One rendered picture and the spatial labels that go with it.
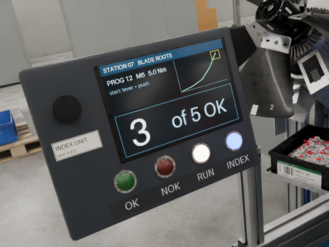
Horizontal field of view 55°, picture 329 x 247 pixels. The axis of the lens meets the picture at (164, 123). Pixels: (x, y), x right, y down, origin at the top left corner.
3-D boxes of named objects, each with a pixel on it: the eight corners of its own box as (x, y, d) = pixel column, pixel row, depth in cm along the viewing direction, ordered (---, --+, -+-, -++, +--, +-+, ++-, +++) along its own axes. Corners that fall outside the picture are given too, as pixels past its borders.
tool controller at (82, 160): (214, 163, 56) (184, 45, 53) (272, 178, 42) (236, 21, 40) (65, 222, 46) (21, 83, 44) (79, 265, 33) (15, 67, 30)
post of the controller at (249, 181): (253, 233, 61) (248, 140, 54) (265, 242, 59) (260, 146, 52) (241, 239, 60) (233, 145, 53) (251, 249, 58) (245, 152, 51)
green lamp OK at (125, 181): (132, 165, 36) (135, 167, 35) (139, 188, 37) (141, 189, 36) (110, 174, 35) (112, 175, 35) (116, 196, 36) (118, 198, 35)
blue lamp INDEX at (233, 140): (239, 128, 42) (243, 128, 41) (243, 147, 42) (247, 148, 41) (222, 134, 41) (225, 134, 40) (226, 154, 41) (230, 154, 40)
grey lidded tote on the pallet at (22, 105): (58, 113, 408) (51, 89, 396) (66, 126, 356) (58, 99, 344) (24, 123, 393) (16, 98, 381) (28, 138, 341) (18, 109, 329)
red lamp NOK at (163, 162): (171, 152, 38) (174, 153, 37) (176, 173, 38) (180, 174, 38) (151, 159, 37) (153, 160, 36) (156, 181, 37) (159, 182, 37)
